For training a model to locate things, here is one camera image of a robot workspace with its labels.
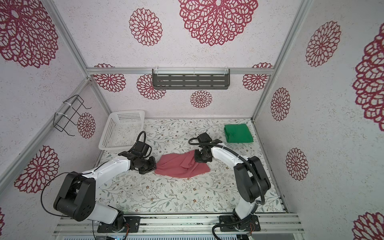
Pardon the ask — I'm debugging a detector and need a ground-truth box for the green tank top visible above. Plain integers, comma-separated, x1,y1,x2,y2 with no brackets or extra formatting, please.
224,124,254,144

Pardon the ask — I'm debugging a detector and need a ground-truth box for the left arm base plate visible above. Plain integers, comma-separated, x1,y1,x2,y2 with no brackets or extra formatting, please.
97,216,141,233

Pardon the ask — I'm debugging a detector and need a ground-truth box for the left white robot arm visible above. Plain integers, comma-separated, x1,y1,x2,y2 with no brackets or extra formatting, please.
53,141,156,231

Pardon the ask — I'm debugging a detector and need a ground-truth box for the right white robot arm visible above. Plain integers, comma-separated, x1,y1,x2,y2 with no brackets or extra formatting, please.
188,133,271,221

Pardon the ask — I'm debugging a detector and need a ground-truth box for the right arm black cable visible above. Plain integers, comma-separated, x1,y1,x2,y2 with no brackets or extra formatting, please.
188,137,266,240

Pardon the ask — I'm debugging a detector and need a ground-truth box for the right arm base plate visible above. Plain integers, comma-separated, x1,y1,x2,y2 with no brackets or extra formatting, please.
219,215,261,232

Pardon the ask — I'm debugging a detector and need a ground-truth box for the pink tank top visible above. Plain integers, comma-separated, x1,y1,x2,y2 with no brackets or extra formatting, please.
155,151,211,178

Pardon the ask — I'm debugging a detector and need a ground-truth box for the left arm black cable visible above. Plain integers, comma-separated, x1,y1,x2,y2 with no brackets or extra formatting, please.
40,130,148,218

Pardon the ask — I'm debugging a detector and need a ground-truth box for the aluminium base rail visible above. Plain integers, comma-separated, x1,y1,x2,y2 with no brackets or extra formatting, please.
52,213,305,237

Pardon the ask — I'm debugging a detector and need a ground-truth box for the white plastic laundry basket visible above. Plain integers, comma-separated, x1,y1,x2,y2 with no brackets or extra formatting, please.
99,110,145,151

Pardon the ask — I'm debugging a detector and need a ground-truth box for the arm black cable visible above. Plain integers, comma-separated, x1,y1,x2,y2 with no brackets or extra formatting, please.
40,130,148,218
188,137,266,240

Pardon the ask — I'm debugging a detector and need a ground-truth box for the black wire wall rack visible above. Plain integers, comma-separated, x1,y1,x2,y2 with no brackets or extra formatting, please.
53,95,91,137

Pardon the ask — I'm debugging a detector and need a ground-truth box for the dark grey wall shelf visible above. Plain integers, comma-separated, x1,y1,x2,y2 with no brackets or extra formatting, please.
152,69,231,90

